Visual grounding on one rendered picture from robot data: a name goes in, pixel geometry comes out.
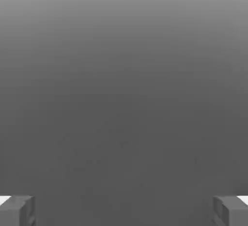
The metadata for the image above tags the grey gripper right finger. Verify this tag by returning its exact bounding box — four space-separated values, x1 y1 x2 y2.
212 195 248 226

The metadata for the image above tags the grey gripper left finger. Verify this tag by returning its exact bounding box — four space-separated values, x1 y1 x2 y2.
0 195 37 226

